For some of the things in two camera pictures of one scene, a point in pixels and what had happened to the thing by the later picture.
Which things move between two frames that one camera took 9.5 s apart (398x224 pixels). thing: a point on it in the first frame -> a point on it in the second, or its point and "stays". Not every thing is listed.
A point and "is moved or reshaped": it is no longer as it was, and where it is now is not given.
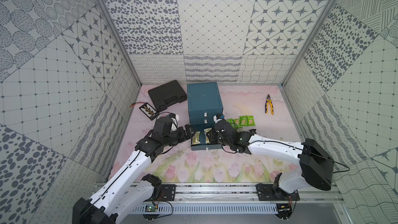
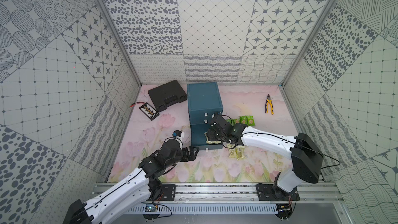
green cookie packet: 243,121 stays
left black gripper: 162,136 -> 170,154
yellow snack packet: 205,131 is moved or reshaped
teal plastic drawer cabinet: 204,102 stays
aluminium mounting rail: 245,194 stays
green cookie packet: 235,123 stays
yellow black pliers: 267,104 stays
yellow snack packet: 196,138 -> 232,152
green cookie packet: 251,121 stays
